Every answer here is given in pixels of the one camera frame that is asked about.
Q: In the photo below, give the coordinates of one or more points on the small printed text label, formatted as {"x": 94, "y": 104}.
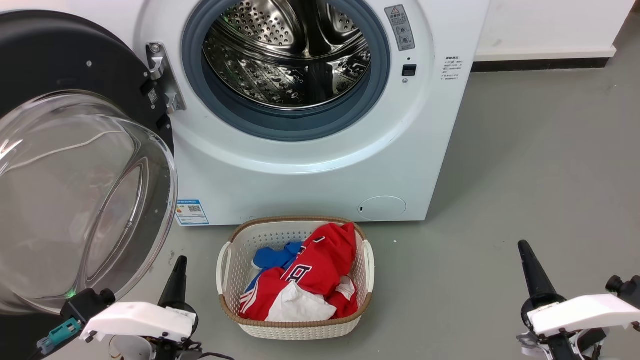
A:
{"x": 453, "y": 69}

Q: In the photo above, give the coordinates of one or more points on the black door latch socket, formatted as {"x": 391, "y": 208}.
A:
{"x": 409, "y": 70}

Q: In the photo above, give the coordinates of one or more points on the grey warning sticker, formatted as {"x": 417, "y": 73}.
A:
{"x": 400, "y": 27}

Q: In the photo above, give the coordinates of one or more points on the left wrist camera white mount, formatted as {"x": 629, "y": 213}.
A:
{"x": 140, "y": 320}

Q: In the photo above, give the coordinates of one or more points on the metal door hinge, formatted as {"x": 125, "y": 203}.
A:
{"x": 165, "y": 75}

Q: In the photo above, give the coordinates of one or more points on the blue energy label sticker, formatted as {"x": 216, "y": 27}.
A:
{"x": 192, "y": 212}

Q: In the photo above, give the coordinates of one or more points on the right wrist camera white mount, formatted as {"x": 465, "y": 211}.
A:
{"x": 585, "y": 311}

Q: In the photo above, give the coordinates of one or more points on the white garment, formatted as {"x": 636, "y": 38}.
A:
{"x": 297, "y": 307}

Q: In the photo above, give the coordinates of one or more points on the white front-load washing machine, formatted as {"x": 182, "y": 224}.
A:
{"x": 300, "y": 185}

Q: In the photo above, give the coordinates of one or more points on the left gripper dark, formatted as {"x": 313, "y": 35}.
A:
{"x": 172, "y": 350}

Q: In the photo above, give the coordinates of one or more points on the blue garment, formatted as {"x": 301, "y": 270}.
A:
{"x": 272, "y": 257}

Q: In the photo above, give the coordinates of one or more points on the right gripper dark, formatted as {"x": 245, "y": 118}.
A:
{"x": 560, "y": 347}

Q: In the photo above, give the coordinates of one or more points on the white woven-rim laundry basket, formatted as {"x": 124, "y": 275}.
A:
{"x": 230, "y": 272}

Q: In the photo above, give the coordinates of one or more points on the red sports jersey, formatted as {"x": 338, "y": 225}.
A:
{"x": 325, "y": 255}

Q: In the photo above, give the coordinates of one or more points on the stainless steel washer drum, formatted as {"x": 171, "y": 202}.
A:
{"x": 280, "y": 55}

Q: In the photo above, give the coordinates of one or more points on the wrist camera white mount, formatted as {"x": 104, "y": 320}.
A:
{"x": 585, "y": 311}
{"x": 140, "y": 320}

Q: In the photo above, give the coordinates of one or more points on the round filter access cover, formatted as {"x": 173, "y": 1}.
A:
{"x": 382, "y": 208}

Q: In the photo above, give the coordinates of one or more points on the black round glass washer door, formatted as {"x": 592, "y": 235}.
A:
{"x": 60, "y": 60}

